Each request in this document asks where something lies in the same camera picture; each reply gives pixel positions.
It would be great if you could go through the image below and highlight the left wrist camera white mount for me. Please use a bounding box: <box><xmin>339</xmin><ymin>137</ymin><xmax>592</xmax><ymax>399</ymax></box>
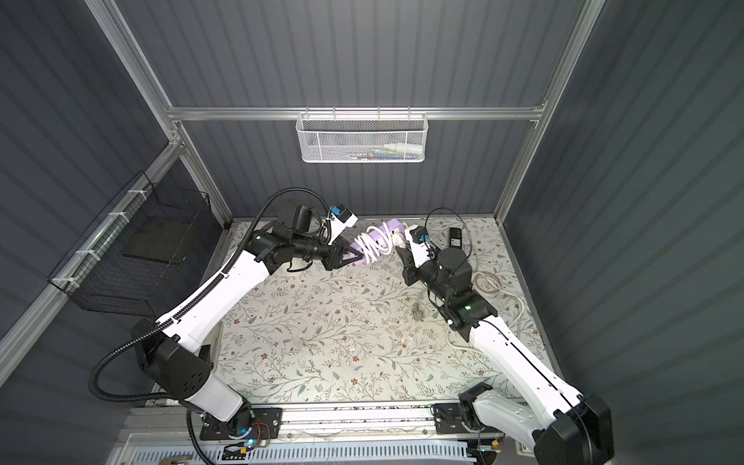
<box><xmin>325</xmin><ymin>205</ymin><xmax>358</xmax><ymax>245</ymax></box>

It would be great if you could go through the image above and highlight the black beige stapler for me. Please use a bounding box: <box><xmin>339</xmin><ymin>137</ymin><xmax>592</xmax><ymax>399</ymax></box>
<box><xmin>209</xmin><ymin>322</ymin><xmax>224</xmax><ymax>358</ymax></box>

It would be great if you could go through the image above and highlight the black wire basket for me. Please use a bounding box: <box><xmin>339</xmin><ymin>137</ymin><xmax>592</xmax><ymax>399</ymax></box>
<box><xmin>48</xmin><ymin>164</ymin><xmax>222</xmax><ymax>319</ymax></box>

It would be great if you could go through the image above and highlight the purple power strip white cord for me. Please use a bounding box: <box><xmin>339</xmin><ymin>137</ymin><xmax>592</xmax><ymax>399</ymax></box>
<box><xmin>350</xmin><ymin>217</ymin><xmax>408</xmax><ymax>269</ymax></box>

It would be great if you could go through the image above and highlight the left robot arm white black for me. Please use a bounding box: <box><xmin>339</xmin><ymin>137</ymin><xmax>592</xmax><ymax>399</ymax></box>
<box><xmin>135</xmin><ymin>205</ymin><xmax>362</xmax><ymax>422</ymax></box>

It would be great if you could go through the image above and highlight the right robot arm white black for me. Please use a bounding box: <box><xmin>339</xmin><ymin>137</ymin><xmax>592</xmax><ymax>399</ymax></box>
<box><xmin>396</xmin><ymin>243</ymin><xmax>615</xmax><ymax>464</ymax></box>

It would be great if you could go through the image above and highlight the white wire mesh basket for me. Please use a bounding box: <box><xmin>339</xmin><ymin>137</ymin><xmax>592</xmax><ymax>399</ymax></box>
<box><xmin>296</xmin><ymin>110</ymin><xmax>429</xmax><ymax>164</ymax></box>

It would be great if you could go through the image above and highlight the black corrugated cable conduit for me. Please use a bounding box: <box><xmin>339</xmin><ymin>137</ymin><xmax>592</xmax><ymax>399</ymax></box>
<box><xmin>88</xmin><ymin>187</ymin><xmax>332</xmax><ymax>403</ymax></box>

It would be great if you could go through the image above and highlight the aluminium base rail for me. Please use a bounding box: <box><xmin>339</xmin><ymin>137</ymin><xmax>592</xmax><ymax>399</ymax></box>
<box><xmin>117</xmin><ymin>400</ymin><xmax>505</xmax><ymax>445</ymax></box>

